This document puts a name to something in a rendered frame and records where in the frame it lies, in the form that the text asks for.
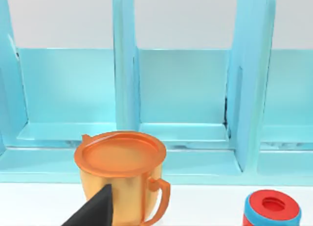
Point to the orange cup with lid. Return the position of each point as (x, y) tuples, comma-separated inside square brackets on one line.
[(122, 177)]

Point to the light blue rack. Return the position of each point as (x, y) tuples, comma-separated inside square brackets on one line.
[(185, 94)]

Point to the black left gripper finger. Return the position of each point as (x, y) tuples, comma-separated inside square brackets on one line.
[(99, 209)]

